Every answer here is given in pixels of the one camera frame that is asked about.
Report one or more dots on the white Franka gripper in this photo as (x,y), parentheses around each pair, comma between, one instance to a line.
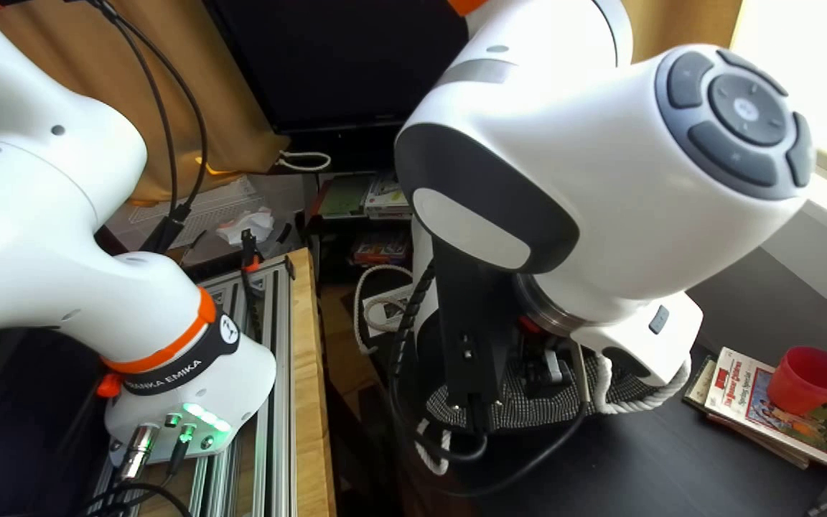
(657,334)

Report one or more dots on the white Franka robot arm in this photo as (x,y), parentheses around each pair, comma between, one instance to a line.
(623,174)

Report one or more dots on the illustrated paperback book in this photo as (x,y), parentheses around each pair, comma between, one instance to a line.
(745,397)

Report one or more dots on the red plastic cup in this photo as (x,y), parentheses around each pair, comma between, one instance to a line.
(805,377)

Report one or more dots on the white power strip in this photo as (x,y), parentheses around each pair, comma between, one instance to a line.
(385,308)

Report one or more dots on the red flat box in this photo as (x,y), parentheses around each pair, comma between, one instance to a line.
(379,255)

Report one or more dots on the tan curtain beside window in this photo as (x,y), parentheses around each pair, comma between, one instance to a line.
(682,25)

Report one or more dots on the green printed box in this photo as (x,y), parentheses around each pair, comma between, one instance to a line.
(366,196)

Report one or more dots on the wooden board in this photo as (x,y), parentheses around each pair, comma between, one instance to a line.
(310,403)

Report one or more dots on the black monitor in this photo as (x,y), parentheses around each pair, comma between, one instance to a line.
(337,68)

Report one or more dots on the crumpled white tissue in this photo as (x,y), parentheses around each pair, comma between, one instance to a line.
(245,227)

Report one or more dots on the tan curtain with wide folds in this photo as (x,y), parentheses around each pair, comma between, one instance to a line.
(230,104)

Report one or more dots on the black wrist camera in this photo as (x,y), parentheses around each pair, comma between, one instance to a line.
(474,327)

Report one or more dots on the aluminium frame rails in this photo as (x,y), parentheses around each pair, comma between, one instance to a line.
(274,421)

